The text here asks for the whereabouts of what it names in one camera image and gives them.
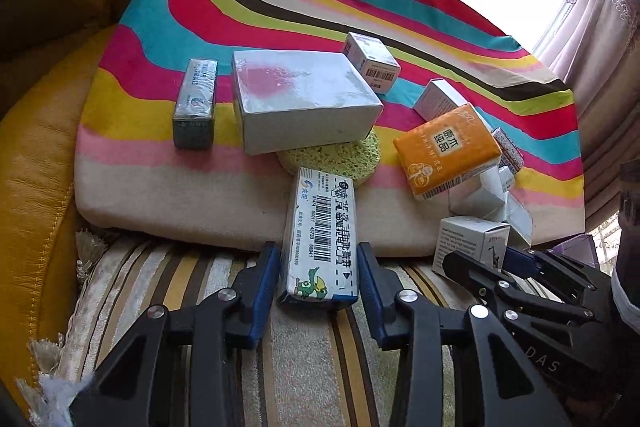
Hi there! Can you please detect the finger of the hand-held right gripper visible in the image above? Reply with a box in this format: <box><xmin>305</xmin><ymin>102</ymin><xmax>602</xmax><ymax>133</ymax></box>
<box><xmin>502</xmin><ymin>247</ymin><xmax>602</xmax><ymax>304</ymax></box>
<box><xmin>442</xmin><ymin>251</ymin><xmax>597</xmax><ymax>334</ymax></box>

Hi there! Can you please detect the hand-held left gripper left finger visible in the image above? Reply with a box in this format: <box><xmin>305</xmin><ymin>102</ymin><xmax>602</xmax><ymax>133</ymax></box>
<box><xmin>70</xmin><ymin>242</ymin><xmax>280</xmax><ymax>427</ymax></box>

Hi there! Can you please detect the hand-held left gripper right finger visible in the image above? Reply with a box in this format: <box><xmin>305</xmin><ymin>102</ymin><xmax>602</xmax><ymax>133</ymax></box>
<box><xmin>358</xmin><ymin>243</ymin><xmax>571</xmax><ymax>427</ymax></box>

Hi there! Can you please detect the small plain white box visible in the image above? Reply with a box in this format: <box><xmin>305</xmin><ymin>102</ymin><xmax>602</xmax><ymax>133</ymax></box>
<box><xmin>500</xmin><ymin>192</ymin><xmax>534</xmax><ymax>253</ymax></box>

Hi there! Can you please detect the white box with dark print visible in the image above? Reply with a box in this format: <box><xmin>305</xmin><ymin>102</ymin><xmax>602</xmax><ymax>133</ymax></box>
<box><xmin>431</xmin><ymin>216</ymin><xmax>511</xmax><ymax>280</ymax></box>

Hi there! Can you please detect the white blue barcode medicine box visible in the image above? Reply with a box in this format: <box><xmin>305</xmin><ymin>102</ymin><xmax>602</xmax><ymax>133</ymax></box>
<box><xmin>276</xmin><ymin>166</ymin><xmax>361</xmax><ymax>308</ymax></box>

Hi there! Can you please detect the round green sponge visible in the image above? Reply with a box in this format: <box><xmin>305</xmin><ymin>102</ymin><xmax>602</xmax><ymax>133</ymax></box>
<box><xmin>276</xmin><ymin>129</ymin><xmax>382</xmax><ymax>186</ymax></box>

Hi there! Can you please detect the purple plastic object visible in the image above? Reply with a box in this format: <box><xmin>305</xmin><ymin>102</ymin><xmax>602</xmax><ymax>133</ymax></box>
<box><xmin>550</xmin><ymin>232</ymin><xmax>598</xmax><ymax>268</ymax></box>

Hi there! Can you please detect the white open cardboard box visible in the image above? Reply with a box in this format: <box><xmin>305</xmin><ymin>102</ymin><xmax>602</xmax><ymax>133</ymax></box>
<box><xmin>448</xmin><ymin>167</ymin><xmax>516</xmax><ymax>220</ymax></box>

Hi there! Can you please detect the beige striped seat cover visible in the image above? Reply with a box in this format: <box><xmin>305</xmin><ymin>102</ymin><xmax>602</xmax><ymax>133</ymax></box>
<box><xmin>30</xmin><ymin>227</ymin><xmax>501</xmax><ymax>427</ymax></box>

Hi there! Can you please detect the small red patterned box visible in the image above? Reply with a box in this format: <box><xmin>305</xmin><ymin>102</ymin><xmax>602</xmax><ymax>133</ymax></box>
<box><xmin>491</xmin><ymin>127</ymin><xmax>526</xmax><ymax>175</ymax></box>

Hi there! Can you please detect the orange tissue packet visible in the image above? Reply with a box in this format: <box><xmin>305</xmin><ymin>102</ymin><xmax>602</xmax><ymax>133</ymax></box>
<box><xmin>392</xmin><ymin>103</ymin><xmax>502</xmax><ymax>201</ymax></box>

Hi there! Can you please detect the white box with fine print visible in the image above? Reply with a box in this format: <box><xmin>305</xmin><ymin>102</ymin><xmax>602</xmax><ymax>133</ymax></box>
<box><xmin>414</xmin><ymin>78</ymin><xmax>471</xmax><ymax>122</ymax></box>

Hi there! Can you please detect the pink curtain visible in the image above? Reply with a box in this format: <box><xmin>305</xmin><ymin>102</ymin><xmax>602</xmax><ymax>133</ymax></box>
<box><xmin>530</xmin><ymin>0</ymin><xmax>640</xmax><ymax>268</ymax></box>

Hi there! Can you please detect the dark green long box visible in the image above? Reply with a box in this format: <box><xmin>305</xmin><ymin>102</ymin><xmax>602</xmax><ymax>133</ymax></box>
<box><xmin>172</xmin><ymin>58</ymin><xmax>219</xmax><ymax>152</ymax></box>

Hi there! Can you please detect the large white box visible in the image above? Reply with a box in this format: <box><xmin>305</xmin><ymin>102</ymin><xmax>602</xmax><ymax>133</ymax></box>
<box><xmin>231</xmin><ymin>49</ymin><xmax>385</xmax><ymax>156</ymax></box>

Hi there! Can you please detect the white yarn tuft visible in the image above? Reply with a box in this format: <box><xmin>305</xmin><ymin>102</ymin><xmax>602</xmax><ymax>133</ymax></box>
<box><xmin>17</xmin><ymin>342</ymin><xmax>96</xmax><ymax>427</ymax></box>

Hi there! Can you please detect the small white barcode box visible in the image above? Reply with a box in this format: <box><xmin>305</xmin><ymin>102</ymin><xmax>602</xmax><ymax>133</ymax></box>
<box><xmin>342</xmin><ymin>32</ymin><xmax>402</xmax><ymax>95</ymax></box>

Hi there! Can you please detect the yellow leather sofa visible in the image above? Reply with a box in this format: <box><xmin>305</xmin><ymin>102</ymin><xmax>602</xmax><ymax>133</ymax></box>
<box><xmin>0</xmin><ymin>0</ymin><xmax>241</xmax><ymax>427</ymax></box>

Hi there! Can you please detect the colourful striped cushion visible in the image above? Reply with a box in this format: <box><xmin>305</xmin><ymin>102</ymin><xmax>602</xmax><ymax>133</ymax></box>
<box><xmin>75</xmin><ymin>0</ymin><xmax>586</xmax><ymax>258</ymax></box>

